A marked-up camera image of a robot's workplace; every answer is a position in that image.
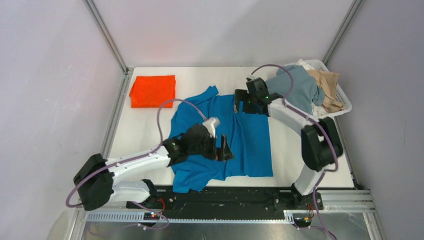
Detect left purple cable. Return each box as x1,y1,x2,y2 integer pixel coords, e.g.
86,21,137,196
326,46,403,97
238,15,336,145
65,98,210,231

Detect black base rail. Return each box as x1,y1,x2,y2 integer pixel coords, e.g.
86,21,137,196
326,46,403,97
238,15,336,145
142,185,324,221

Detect beige t shirt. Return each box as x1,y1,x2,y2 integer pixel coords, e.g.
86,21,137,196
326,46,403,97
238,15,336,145
307,69,345,113

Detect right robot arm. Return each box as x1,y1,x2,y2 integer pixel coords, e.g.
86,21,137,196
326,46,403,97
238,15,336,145
234,77,343,209

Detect folded orange t shirt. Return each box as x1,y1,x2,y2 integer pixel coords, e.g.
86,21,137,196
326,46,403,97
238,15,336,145
129,75,176,108

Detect aluminium frame rail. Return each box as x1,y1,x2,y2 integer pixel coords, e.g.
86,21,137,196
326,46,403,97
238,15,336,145
65,186,387,240

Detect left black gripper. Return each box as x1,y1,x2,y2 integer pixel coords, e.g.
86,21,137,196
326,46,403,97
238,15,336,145
188,132,233,161

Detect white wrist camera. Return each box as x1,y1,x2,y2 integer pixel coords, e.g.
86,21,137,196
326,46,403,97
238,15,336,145
202,117,221,138
246,75,258,82

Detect white laundry basket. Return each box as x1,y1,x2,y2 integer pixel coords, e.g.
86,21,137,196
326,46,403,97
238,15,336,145
286,59,352,118

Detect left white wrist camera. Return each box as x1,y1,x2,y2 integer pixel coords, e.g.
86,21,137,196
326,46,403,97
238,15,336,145
202,117,221,138

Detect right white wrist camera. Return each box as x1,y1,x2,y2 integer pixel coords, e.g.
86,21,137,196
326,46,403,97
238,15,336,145
246,75,258,82

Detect grey blue t shirt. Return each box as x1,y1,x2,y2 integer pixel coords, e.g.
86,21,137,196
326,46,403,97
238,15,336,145
265,65,325,115

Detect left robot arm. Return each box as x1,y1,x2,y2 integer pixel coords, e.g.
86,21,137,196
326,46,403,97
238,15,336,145
73,124,235,211

